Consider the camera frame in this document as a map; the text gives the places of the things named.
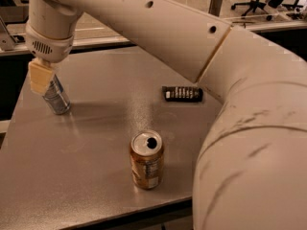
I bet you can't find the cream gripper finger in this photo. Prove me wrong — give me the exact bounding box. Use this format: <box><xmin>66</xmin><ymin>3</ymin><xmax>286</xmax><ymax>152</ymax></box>
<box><xmin>28</xmin><ymin>57</ymin><xmax>56</xmax><ymax>96</ymax></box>

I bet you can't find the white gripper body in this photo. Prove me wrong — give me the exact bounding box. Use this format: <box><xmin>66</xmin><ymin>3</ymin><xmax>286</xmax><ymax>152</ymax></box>
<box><xmin>25</xmin><ymin>23</ymin><xmax>74</xmax><ymax>63</ymax></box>

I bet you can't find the silver redbull can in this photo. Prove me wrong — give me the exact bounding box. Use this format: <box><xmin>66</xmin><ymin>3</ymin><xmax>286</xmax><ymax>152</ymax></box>
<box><xmin>43</xmin><ymin>76</ymin><xmax>71</xmax><ymax>115</ymax></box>

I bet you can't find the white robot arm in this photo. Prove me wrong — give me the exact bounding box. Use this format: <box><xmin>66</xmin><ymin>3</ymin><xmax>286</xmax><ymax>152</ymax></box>
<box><xmin>26</xmin><ymin>0</ymin><xmax>307</xmax><ymax>230</ymax></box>

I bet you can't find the orange soda can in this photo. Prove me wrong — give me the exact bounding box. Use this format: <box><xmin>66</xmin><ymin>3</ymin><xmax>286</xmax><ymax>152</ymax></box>
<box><xmin>130</xmin><ymin>129</ymin><xmax>164</xmax><ymax>190</ymax></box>

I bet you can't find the metal bracket post left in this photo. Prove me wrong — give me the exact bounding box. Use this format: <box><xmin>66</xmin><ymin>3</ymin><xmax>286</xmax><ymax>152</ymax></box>
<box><xmin>0</xmin><ymin>16</ymin><xmax>16</xmax><ymax>51</ymax></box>

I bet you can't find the metal bracket post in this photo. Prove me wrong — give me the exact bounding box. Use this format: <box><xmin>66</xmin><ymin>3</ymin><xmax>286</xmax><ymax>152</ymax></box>
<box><xmin>0</xmin><ymin>16</ymin><xmax>16</xmax><ymax>51</ymax></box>
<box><xmin>208</xmin><ymin>0</ymin><xmax>223</xmax><ymax>16</ymax></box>

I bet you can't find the metal bracket post right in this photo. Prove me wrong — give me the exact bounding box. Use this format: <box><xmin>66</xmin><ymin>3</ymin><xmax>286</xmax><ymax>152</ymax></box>
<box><xmin>208</xmin><ymin>0</ymin><xmax>223</xmax><ymax>16</ymax></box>

